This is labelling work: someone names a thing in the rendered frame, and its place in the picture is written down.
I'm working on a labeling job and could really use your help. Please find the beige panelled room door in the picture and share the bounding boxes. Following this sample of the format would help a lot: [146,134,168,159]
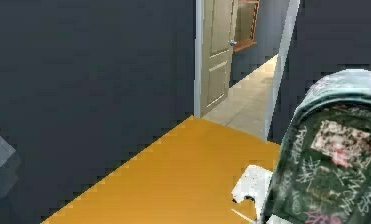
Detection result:
[200,0,238,118]

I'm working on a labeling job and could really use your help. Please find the white crumpled paper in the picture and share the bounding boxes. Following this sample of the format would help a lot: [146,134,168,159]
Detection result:
[230,164,274,224]

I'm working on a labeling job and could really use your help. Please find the brown framed window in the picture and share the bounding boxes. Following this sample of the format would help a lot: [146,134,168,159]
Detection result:
[233,0,261,54]

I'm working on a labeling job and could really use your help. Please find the green graffiti bin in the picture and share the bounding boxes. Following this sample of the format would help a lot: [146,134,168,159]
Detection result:
[260,68,371,224]

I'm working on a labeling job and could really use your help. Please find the grey angular block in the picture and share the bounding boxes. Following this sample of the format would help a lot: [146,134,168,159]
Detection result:
[0,129,21,204]

